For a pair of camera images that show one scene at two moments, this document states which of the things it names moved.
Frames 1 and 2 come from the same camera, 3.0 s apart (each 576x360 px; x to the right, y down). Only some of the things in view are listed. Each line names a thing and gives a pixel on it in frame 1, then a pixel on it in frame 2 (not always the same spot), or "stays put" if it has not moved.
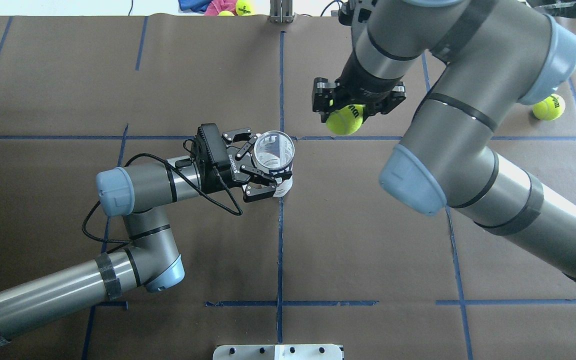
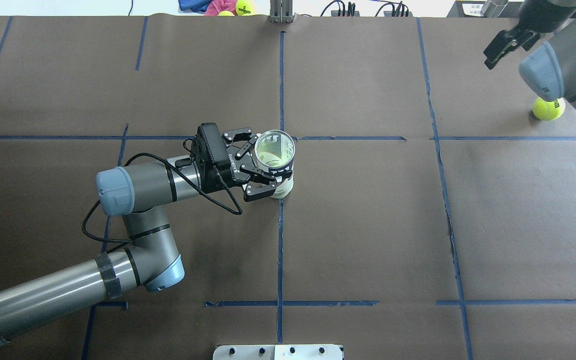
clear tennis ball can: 274,152 stays put
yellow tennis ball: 346,121 to 271,159
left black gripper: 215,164 stays put
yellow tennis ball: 551,108 stays put
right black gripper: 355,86 to 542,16
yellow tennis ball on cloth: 244,7 stays put
